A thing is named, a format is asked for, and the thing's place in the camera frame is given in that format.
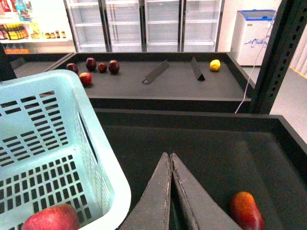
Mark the dark green shelf upright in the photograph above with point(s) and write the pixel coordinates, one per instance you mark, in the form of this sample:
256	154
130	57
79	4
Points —
288	27

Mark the small dark red apple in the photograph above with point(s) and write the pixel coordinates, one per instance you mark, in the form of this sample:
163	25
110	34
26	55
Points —
102	67

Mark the yellow lemon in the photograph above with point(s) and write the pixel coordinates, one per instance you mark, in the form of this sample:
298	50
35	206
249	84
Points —
215	65

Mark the grey triangular shelf divider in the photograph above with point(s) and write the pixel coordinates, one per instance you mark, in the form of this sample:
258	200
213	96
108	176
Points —
149	78

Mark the glass door refrigerator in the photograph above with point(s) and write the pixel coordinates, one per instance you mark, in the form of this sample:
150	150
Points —
145	25

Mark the white chest freezer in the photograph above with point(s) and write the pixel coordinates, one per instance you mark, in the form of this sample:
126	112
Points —
251	35

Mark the dark red apple right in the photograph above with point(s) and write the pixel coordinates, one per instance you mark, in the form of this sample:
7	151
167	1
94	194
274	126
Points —
113	66

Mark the red apple on shelf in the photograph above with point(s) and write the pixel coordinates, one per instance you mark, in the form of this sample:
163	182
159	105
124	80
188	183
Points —
85	78

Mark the dark red apple back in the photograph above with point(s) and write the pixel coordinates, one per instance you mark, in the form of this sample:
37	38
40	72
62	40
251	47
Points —
91	64

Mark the white grocery shelf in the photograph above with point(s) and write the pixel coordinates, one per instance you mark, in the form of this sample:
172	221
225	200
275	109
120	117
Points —
35	26

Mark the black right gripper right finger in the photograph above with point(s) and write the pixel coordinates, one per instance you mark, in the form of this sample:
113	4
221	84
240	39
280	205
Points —
200	211

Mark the light blue plastic basket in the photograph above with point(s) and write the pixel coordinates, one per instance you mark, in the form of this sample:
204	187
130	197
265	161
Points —
53	151

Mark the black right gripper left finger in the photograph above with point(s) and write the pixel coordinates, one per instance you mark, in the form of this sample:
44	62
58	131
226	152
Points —
153	209

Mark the red orange mango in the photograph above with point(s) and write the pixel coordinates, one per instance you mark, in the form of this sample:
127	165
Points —
245	212

